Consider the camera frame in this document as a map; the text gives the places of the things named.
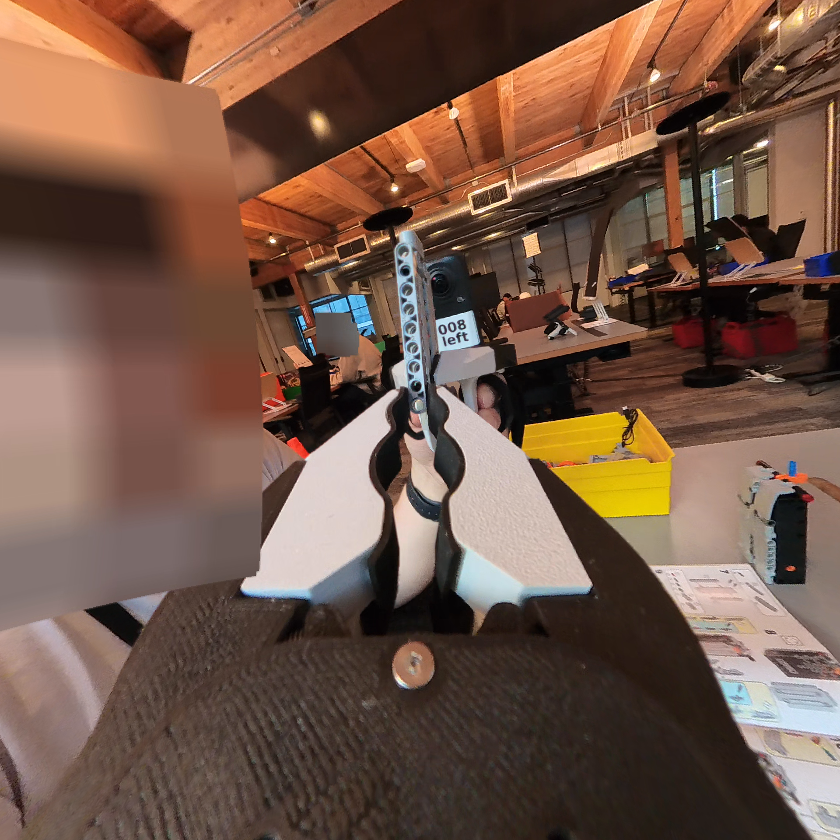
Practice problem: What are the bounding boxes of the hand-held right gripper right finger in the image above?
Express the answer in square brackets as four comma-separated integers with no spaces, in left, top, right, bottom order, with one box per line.
[429,387,595,619]

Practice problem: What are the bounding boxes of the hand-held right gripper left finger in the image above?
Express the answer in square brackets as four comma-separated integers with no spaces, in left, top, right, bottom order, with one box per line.
[240,387,403,616]

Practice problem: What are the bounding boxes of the grey perforated toy beam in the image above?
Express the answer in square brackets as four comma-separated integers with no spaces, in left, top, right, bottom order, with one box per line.
[393,229,438,422]

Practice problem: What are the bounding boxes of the person's left forearm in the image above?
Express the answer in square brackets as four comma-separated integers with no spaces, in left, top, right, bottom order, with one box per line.
[392,502,440,609]

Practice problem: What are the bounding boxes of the brown desk partition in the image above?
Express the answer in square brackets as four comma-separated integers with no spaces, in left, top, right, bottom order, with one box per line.
[508,290,573,333]

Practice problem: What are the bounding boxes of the grey desk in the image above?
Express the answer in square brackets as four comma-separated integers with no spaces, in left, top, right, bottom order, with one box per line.
[602,427,840,840]

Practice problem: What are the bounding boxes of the wooden background desk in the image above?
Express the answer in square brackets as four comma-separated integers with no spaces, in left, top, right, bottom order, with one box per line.
[607,257,840,329]

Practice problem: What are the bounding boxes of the person's left hand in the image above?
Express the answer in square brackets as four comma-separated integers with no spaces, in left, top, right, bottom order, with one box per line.
[402,383,506,490]

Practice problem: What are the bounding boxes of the black wristband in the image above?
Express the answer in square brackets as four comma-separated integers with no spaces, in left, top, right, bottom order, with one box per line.
[405,480,445,524]

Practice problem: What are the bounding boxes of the white sign stand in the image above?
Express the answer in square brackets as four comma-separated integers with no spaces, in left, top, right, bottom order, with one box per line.
[521,230,547,294]

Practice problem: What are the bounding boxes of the grey background table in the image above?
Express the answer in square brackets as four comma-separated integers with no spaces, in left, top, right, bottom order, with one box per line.
[504,318,649,367]

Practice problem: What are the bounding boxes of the yellow plastic bin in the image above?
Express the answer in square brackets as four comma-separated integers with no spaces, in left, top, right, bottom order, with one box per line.
[521,409,676,517]

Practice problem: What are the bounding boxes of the grey toy parts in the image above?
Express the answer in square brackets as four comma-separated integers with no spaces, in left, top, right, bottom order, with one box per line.
[543,444,652,467]

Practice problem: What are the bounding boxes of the tall black floor lamp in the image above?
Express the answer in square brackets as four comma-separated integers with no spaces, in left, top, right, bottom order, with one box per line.
[655,91,744,389]

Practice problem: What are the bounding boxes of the grey black toy brick model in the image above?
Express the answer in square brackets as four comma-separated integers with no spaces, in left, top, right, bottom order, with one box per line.
[738,459,815,585]

